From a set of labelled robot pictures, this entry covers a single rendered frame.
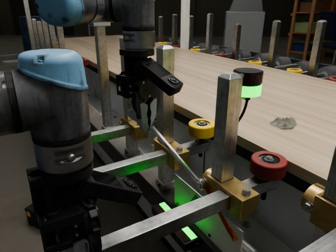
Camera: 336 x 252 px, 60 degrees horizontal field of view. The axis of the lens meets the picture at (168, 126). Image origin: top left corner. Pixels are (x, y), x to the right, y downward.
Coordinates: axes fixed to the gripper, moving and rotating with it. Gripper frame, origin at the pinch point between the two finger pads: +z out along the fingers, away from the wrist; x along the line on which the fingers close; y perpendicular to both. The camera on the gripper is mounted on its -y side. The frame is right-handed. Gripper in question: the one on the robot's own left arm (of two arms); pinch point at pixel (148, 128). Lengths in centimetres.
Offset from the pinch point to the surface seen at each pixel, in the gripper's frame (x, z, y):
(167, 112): -8.3, -2.0, 0.1
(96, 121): -30, 23, 62
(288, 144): -20.4, 3.2, -29.7
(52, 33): -60, -11, 141
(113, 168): 9.8, 8.5, 3.1
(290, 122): -33.4, 2.1, -26.0
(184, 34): -143, -8, 92
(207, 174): 0.7, 6.2, -18.9
